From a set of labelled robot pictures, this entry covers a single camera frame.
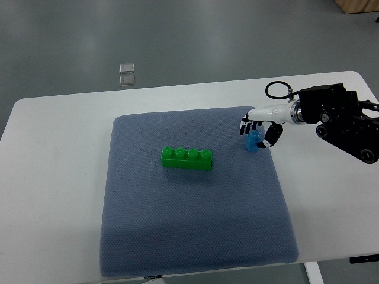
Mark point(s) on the blue-grey textured mat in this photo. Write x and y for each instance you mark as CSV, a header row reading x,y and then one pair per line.
x,y
160,220

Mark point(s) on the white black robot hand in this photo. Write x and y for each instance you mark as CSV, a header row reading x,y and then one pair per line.
x,y
277,115

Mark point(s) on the green four-stud toy block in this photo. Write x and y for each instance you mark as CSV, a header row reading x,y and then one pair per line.
x,y
181,158

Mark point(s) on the blue toy block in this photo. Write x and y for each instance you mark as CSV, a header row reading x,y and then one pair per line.
x,y
252,140

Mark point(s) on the white table leg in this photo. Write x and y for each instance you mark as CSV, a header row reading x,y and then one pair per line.
x,y
313,273

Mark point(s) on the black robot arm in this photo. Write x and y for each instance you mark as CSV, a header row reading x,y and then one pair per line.
x,y
340,119

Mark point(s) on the wooden box corner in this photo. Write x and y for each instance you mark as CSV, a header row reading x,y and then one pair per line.
x,y
357,6

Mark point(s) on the black table control panel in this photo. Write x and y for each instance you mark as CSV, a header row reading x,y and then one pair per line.
x,y
364,259

